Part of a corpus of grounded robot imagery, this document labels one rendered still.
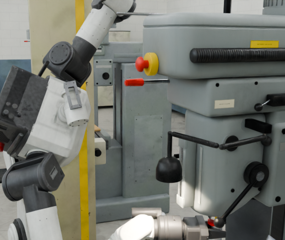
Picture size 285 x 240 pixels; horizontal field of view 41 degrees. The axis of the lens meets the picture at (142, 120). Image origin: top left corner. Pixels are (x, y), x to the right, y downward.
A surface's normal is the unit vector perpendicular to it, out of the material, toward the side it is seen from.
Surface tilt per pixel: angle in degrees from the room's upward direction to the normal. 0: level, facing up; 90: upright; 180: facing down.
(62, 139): 59
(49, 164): 70
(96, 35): 93
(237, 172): 90
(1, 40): 90
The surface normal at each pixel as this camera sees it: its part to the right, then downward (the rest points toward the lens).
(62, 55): -0.34, -0.29
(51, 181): 0.92, -0.29
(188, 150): 0.38, 0.21
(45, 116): 0.48, -0.35
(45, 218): 0.24, -0.24
